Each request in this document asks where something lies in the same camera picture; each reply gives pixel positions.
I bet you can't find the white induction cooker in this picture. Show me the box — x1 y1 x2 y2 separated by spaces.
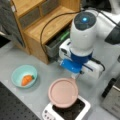
42 96 91 120

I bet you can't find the green vegetable toy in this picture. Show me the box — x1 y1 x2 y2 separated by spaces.
59 31 70 41

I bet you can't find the pink pan with white handle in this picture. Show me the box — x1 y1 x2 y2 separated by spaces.
48 75 78 108

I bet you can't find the teal bowl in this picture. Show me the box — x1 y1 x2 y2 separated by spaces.
11 65 37 88

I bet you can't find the silver toaster oven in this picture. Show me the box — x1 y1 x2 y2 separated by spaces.
102 78 120 120

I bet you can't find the open grey drawer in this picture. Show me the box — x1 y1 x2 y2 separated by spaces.
45 21 84 62

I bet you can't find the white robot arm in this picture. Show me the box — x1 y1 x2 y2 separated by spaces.
59 10 120 79

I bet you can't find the orange carrot toy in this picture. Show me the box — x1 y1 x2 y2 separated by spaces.
21 75 34 86

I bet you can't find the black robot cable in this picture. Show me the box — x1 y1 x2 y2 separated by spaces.
39 11 81 64

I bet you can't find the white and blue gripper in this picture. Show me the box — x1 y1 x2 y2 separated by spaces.
59 38 104 78

